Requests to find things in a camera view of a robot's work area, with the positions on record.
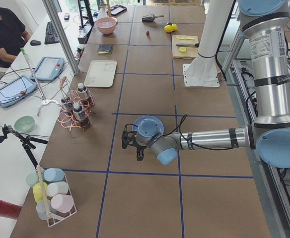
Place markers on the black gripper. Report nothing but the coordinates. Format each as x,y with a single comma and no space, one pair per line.
140,147

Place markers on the blue round plate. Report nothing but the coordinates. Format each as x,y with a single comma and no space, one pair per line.
140,119

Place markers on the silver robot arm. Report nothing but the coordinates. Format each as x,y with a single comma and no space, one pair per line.
262,22

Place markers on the drink bottle front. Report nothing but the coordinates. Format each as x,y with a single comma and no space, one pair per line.
80,115

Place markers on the drink bottle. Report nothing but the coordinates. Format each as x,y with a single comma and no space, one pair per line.
83,93
80,115
67,105

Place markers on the drink bottle back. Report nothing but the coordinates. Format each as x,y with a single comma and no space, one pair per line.
83,93

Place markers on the drink bottle left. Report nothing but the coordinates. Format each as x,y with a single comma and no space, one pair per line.
67,105

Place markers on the cream bear tray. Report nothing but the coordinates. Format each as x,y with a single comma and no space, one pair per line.
100,73

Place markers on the pink cup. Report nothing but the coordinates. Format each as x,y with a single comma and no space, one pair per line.
62,203

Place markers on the white cup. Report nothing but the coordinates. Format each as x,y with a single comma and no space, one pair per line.
55,188

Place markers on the wooden cutting board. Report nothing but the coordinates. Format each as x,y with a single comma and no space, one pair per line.
191,52

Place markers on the white stand with pole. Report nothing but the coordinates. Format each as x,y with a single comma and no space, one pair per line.
45,101

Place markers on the yellow cup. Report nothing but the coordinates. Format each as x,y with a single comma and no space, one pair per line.
37,192

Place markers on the green cup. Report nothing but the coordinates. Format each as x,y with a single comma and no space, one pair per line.
32,179

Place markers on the grey yellow folded cloth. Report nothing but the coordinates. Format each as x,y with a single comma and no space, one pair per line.
105,49

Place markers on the lemon half slice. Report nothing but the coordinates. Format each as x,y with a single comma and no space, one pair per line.
182,50

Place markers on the light blue lower cup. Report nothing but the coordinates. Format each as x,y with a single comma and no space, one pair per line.
41,210

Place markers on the green bowl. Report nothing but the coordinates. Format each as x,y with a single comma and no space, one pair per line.
24,124

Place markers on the yellow plastic knife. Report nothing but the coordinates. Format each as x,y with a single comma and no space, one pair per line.
185,38

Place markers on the far blue teach pendant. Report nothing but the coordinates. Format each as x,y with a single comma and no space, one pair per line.
49,68

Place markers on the blue teach pendant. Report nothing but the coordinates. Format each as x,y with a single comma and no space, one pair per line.
16,90
49,68

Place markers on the yellow lemon front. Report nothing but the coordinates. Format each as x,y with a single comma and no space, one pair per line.
168,28

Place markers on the yellow lemon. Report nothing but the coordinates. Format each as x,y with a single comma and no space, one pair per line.
168,28
174,27

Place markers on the yellow lemon back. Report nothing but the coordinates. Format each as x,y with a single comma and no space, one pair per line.
174,27

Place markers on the pink bowl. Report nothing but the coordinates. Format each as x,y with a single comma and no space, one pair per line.
106,25

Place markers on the metal scoop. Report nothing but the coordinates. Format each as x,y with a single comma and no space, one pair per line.
150,18

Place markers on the near blue teach pendant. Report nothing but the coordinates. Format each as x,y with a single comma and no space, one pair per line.
16,90

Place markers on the black tray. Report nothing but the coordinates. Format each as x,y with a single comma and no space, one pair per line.
117,9

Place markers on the black keyboard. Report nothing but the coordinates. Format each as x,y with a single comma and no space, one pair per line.
51,36

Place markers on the black computer mouse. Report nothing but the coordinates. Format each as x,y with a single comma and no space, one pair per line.
35,42

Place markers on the red cylinder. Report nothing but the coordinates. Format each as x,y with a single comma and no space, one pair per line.
9,210

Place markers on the black phone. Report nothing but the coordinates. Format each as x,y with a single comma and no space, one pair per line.
66,16

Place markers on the person in black shirt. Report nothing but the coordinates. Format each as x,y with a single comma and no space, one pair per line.
13,36

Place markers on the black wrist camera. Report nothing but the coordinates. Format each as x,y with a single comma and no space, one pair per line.
128,137

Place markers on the copper wire bottle rack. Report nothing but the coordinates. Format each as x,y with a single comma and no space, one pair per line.
69,122

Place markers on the wooden basket handle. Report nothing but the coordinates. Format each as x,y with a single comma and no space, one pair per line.
43,191

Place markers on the white wire cup basket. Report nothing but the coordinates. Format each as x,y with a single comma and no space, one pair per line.
56,216

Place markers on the steel black-tipped knife handle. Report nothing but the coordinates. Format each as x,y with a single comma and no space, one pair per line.
195,45

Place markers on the aluminium frame post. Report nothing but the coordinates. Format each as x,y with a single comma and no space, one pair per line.
54,17

